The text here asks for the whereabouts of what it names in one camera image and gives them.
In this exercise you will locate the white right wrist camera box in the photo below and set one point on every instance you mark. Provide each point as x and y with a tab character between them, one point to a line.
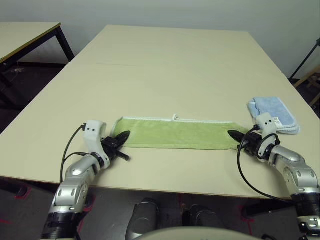
266	122

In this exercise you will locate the small white floor object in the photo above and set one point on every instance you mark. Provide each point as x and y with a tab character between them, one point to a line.
17	70

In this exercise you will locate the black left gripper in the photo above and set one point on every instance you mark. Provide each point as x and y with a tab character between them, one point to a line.
111	147

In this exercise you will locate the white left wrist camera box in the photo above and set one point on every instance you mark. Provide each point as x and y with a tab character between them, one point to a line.
93	130

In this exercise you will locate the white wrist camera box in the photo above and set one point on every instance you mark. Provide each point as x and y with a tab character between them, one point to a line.
93	130
266	122

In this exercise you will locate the green towel white trim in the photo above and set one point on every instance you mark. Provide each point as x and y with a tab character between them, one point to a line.
180	135

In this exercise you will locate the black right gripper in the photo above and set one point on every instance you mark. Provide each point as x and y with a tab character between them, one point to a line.
251	144

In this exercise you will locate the grey robot torso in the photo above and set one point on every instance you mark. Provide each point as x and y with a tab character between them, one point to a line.
197	233

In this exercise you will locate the beige side table black legs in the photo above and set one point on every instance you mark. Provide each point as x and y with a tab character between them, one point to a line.
25	35

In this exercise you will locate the black stand pole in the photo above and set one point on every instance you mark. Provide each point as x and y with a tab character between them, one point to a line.
303	61

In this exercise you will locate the black left robot foot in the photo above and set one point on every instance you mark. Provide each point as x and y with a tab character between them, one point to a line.
143	217

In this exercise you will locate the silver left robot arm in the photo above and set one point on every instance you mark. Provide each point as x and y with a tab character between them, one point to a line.
72	182

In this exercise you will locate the folded blue towel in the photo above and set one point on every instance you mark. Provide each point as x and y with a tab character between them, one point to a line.
272	110

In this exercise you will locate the black right robot foot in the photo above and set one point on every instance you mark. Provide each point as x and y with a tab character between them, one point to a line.
203	217

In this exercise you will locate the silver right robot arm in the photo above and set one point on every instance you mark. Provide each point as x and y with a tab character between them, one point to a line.
297	170

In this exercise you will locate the black robot foot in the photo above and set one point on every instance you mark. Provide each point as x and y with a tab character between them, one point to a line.
143	217
203	217

